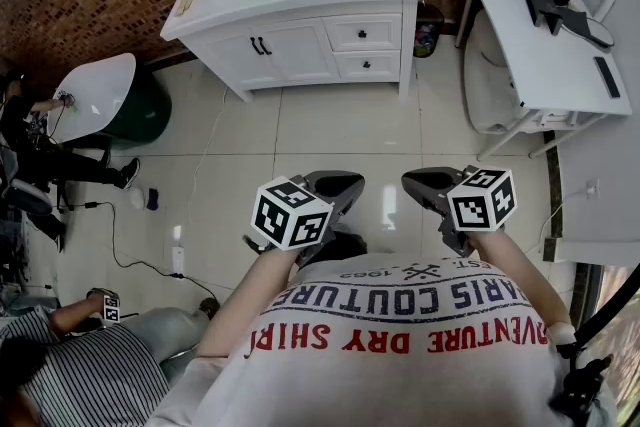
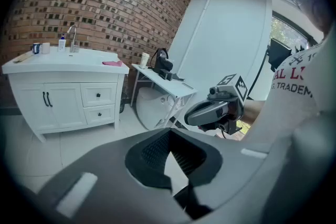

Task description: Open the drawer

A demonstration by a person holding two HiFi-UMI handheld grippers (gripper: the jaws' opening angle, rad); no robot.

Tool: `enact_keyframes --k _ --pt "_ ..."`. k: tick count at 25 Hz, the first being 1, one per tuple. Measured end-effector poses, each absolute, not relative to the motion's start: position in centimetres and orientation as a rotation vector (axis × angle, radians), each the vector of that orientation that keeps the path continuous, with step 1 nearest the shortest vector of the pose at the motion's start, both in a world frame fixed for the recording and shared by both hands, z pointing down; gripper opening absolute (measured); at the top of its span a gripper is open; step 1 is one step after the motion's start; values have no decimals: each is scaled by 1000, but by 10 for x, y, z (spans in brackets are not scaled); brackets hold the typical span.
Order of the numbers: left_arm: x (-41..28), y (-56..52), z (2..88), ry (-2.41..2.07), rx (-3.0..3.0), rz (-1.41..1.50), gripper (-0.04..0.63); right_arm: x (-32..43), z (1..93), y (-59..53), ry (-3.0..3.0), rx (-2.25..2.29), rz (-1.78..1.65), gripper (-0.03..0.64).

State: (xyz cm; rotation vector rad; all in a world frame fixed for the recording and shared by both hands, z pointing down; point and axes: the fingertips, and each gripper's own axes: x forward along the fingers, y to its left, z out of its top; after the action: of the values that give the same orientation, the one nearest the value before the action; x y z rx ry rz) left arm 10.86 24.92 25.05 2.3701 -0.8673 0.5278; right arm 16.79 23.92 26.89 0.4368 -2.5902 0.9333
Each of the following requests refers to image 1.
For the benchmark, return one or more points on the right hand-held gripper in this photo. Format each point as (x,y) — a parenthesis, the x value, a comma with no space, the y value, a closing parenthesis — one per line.
(480,207)

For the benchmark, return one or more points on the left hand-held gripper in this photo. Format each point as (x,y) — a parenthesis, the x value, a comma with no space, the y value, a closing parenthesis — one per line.
(292,215)

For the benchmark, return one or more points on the white cabinet drawer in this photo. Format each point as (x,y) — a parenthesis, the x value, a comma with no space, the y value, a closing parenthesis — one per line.
(382,65)
(385,32)

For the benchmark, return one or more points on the person's right forearm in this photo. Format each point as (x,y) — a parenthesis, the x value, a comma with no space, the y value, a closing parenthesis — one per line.
(520,280)

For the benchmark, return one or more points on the person's left forearm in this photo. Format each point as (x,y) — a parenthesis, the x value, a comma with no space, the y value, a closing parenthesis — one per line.
(240,300)

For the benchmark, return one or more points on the person's black trousers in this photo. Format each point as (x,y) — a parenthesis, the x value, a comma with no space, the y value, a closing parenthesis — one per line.
(345,247)

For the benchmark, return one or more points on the white rounded fixture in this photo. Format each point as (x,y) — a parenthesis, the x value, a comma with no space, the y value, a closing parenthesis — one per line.
(487,85)

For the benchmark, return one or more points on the white power strip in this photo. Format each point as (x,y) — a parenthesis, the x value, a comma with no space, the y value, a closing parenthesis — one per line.
(178,260)

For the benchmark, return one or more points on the dark blue floor object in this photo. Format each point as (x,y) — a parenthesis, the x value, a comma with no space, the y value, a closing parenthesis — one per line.
(153,197)

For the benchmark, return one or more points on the white round floor object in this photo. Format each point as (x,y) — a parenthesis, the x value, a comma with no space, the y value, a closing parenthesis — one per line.
(138,199)

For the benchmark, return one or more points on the white side table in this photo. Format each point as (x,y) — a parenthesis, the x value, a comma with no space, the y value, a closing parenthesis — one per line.
(550,65)

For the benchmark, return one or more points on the white cabinet door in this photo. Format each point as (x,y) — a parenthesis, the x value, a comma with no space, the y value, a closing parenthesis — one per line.
(305,47)
(235,60)

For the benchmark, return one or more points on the black mesh trash bin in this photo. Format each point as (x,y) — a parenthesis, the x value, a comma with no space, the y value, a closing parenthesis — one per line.
(427,40)

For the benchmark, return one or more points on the black remote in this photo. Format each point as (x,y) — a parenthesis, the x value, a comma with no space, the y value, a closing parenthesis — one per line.
(607,77)

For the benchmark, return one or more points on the white printed t-shirt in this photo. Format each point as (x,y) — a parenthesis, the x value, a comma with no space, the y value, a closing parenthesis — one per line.
(375,380)

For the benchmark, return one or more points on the black clip device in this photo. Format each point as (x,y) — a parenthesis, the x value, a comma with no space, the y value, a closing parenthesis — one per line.
(580,380)

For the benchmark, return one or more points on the dark grey device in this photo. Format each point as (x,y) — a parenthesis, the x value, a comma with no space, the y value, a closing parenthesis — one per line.
(550,10)

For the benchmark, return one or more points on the white wall socket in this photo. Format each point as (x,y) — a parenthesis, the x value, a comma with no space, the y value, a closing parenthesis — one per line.
(593,189)

